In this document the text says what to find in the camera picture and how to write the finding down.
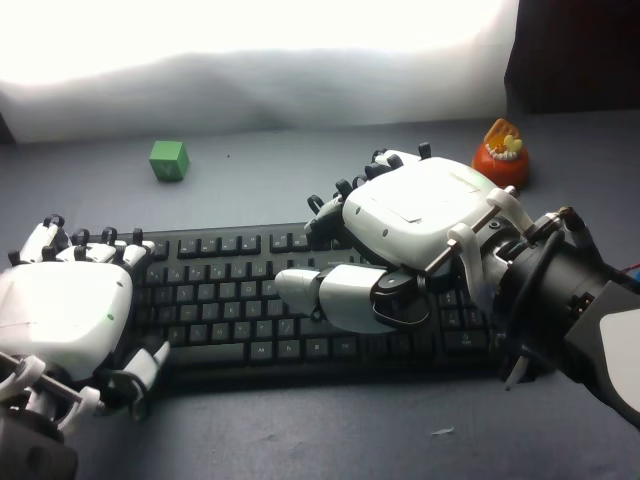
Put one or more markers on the orange toy cake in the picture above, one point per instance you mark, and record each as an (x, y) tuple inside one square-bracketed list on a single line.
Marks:
[(505, 162)]

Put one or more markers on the grey tablecloth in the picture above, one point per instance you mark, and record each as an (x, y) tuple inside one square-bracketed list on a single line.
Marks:
[(300, 170)]

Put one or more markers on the black computer keyboard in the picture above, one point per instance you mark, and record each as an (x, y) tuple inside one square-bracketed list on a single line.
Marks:
[(225, 300)]

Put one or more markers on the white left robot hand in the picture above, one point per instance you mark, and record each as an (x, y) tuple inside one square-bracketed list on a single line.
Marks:
[(60, 315)]

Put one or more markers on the green toy cube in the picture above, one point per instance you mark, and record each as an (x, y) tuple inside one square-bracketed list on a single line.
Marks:
[(167, 162)]

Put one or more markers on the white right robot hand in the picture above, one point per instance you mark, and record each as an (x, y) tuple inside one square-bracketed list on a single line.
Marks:
[(420, 210)]

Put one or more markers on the white backdrop cloth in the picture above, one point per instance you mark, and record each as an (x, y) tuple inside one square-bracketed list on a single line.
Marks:
[(250, 90)]

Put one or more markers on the small white paper scrap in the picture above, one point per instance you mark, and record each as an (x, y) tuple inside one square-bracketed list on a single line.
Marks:
[(442, 431)]

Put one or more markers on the dark backdrop panel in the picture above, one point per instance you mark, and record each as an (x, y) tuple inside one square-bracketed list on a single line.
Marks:
[(575, 50)]

